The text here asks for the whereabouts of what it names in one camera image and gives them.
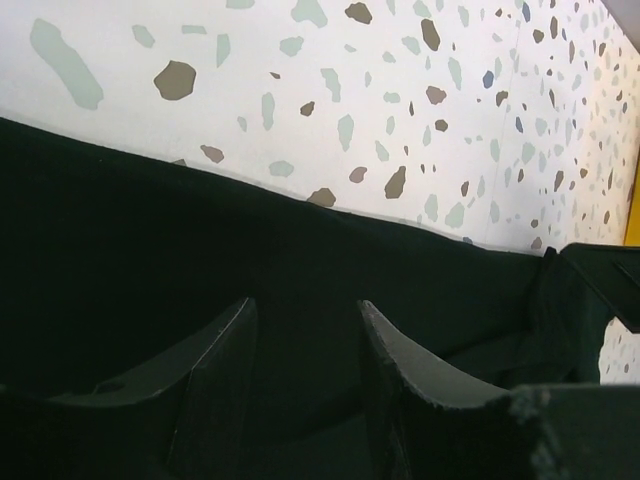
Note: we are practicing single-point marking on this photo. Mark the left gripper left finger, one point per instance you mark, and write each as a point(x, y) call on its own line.
point(183, 408)

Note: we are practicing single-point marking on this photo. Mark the black t shirt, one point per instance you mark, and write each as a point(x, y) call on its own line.
point(109, 258)

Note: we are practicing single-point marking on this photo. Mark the yellow plastic bin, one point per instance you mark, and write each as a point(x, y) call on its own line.
point(632, 234)

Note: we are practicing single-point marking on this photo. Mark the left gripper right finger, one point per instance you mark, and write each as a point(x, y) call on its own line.
point(424, 417)

